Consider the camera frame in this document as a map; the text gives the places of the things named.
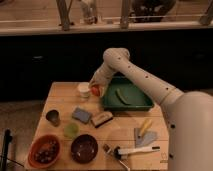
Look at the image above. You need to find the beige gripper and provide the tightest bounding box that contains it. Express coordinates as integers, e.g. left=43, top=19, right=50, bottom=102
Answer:
left=89, top=76, right=108, bottom=97

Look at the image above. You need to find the red apple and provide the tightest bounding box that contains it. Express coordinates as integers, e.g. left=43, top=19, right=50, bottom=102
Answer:
left=91, top=86, right=101, bottom=97

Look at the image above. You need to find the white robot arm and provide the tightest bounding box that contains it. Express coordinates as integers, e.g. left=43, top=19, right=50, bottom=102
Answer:
left=90, top=48, right=213, bottom=171

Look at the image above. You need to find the white paper cup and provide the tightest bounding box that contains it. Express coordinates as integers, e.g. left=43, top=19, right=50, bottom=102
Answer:
left=77, top=82, right=90, bottom=98

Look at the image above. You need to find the small green cup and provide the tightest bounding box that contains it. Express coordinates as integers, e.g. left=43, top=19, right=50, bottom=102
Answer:
left=64, top=123, right=79, bottom=139

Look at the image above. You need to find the dark metal cup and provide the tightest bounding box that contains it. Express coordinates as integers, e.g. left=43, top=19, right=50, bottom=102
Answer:
left=46, top=110, right=60, bottom=127

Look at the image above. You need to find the green pepper in tray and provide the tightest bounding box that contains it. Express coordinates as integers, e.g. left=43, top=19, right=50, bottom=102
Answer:
left=116, top=88, right=131, bottom=105

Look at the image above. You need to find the green plastic tray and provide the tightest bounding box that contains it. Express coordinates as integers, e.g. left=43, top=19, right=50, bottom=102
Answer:
left=101, top=76, right=154, bottom=111

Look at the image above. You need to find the blue sponge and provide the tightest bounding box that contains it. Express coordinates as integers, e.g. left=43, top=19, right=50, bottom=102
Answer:
left=72, top=107, right=92, bottom=124

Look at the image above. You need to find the metal fork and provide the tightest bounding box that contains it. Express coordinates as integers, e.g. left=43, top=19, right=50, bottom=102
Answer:
left=102, top=144, right=130, bottom=171

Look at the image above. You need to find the dark maroon bowl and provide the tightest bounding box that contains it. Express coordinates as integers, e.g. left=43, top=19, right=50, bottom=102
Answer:
left=71, top=134, right=98, bottom=164

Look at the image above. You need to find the orange bowl with beans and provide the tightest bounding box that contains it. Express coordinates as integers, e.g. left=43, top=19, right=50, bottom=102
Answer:
left=28, top=135, right=60, bottom=169

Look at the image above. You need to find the black stand at left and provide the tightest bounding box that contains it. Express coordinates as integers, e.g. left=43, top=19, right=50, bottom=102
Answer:
left=0, top=129, right=13, bottom=171

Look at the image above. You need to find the yellow handled scraper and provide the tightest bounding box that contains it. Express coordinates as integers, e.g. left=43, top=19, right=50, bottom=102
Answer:
left=134, top=119, right=158, bottom=148

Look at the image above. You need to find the white handled brush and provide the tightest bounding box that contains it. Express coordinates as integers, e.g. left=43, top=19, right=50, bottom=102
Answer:
left=114, top=146, right=160, bottom=159

